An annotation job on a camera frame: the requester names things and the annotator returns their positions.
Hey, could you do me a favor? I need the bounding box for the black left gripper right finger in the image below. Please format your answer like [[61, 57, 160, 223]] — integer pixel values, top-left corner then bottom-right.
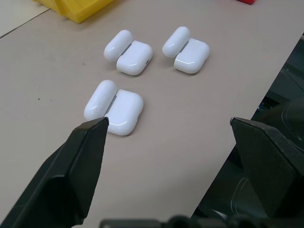
[[229, 116, 304, 218]]

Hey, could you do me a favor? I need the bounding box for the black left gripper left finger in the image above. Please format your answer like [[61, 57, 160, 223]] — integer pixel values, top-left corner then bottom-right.
[[0, 116, 109, 228]]

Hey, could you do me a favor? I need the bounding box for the white earbud case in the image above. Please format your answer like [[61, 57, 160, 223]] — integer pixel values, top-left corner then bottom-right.
[[84, 79, 144, 136], [103, 29, 153, 76], [161, 26, 210, 75]]

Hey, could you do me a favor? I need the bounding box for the yellow plastic bin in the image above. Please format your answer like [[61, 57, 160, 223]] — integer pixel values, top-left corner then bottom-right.
[[32, 0, 114, 24]]

